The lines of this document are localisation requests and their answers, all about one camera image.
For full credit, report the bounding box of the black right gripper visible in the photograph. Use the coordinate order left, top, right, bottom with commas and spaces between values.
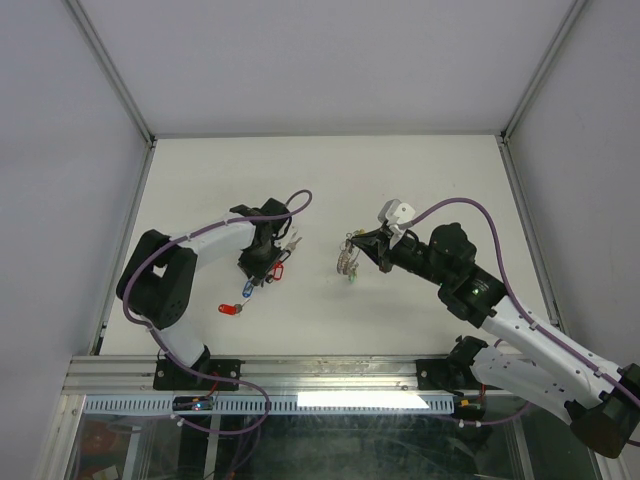
350, 225, 452, 289

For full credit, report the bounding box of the blue key tag with key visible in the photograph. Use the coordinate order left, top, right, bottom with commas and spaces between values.
242, 280, 254, 299

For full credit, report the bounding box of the large grey keyring yellow handle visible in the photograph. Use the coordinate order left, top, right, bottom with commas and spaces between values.
336, 229, 363, 279

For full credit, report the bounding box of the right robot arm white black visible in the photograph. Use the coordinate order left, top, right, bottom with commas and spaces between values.
350, 223, 639, 459

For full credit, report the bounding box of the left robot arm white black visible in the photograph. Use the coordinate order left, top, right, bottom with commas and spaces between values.
116, 198, 292, 389

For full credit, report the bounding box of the red key tag white label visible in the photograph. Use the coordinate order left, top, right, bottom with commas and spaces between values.
270, 262, 284, 281

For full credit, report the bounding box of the red key tag with key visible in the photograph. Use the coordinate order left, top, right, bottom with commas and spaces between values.
218, 299, 249, 316

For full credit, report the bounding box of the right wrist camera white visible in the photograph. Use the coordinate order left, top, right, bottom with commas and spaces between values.
377, 199, 415, 235

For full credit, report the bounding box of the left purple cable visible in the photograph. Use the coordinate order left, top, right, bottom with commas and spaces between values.
122, 188, 314, 441

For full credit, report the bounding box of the purple cable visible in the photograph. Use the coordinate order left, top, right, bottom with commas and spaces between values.
122, 188, 314, 441
412, 197, 640, 431

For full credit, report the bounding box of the aluminium mounting rail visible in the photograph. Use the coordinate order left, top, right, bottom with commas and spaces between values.
62, 355, 446, 394

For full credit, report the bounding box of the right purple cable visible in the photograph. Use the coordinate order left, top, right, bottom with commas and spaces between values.
412, 197, 640, 431

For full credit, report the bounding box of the right aluminium frame post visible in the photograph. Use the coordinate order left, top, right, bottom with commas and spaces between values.
500, 0, 591, 143

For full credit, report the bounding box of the aluminium frame post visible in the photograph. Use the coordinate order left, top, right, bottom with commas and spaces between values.
500, 0, 591, 143
64, 0, 157, 146

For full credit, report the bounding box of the left aluminium frame post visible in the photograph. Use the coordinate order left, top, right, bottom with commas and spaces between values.
64, 0, 157, 146

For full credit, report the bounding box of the grey slotted cable duct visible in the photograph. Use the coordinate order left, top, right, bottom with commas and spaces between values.
85, 391, 454, 416

